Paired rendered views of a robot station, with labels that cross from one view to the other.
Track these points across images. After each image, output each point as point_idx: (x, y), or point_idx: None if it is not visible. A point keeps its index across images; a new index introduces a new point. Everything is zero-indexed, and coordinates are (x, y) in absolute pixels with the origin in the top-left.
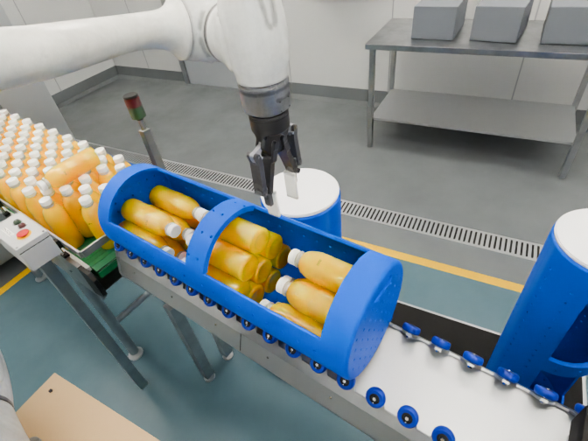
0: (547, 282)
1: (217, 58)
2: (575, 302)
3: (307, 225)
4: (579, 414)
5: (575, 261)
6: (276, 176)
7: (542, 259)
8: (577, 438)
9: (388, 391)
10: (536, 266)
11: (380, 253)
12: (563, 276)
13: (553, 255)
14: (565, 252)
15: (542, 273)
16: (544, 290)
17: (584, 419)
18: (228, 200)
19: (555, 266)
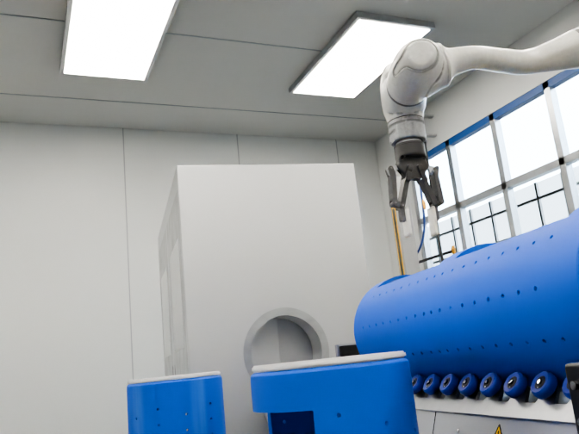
0: (214, 418)
1: (426, 97)
2: (224, 414)
3: (402, 280)
4: (343, 355)
5: (216, 374)
6: (335, 357)
7: (198, 408)
8: (357, 351)
9: None
10: (194, 426)
11: (370, 292)
12: (218, 395)
13: (207, 388)
14: (210, 374)
15: (207, 418)
16: (215, 430)
17: (349, 345)
18: (466, 249)
19: (212, 394)
